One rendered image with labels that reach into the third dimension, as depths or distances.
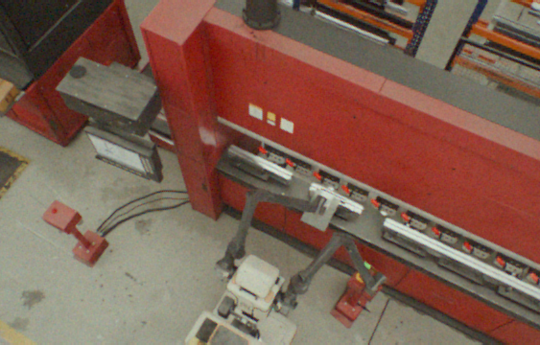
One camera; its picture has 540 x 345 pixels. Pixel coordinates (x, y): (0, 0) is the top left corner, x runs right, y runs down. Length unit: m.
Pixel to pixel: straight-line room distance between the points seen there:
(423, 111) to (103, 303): 3.07
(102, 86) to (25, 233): 2.26
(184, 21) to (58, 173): 2.74
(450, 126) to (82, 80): 1.92
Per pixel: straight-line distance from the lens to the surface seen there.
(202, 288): 4.43
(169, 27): 2.72
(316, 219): 3.55
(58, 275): 4.74
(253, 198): 3.02
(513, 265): 3.50
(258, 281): 3.01
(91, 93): 3.00
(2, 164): 5.36
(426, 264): 3.73
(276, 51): 2.60
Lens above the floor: 4.27
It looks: 63 degrees down
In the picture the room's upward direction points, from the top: 2 degrees clockwise
